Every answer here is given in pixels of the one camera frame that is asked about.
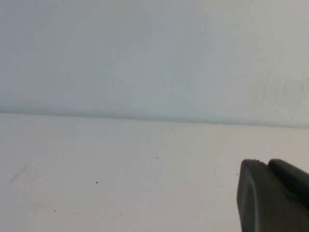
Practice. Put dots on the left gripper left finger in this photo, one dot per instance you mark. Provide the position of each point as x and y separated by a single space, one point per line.
260 200

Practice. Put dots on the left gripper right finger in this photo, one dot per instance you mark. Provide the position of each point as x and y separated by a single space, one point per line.
290 178

